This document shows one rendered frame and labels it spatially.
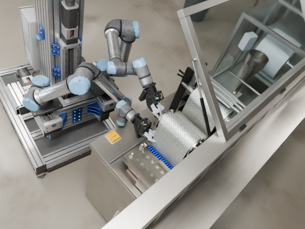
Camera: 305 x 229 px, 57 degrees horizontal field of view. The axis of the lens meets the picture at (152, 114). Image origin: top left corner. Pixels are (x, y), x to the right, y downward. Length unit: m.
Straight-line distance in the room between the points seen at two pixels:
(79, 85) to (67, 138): 1.14
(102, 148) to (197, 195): 0.85
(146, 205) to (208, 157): 0.32
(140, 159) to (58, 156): 1.08
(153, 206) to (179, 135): 0.72
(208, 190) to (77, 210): 1.60
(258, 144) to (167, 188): 0.74
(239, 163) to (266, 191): 1.96
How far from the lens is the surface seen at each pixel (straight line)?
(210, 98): 1.13
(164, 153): 1.78
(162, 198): 0.97
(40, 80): 2.08
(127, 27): 1.97
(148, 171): 1.73
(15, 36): 4.20
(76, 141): 2.75
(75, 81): 1.70
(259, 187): 3.38
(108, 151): 1.90
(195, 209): 1.25
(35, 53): 2.45
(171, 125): 1.62
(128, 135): 2.00
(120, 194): 1.97
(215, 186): 1.33
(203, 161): 1.10
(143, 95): 1.67
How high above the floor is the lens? 2.52
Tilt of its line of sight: 48 degrees down
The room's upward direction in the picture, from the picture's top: 21 degrees clockwise
